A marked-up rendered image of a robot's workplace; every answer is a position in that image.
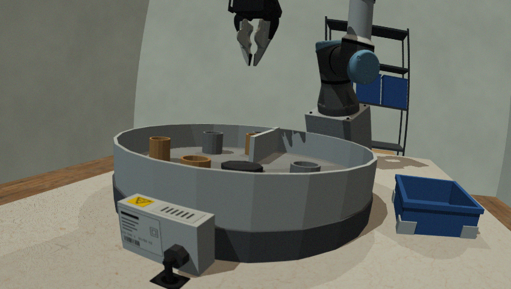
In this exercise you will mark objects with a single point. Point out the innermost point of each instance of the bronze bushing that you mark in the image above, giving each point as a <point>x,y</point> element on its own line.
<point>196,160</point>
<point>159,148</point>
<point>247,142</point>

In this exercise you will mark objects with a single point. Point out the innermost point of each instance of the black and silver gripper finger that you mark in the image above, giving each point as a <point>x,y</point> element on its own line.
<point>264,34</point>
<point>244,30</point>

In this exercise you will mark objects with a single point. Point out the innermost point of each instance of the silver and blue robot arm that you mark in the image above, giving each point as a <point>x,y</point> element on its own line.
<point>346,60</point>

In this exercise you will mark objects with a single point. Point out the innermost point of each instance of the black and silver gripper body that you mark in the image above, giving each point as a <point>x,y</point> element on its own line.
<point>252,9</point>

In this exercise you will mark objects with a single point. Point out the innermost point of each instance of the blue crate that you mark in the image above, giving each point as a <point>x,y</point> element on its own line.
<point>428,206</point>

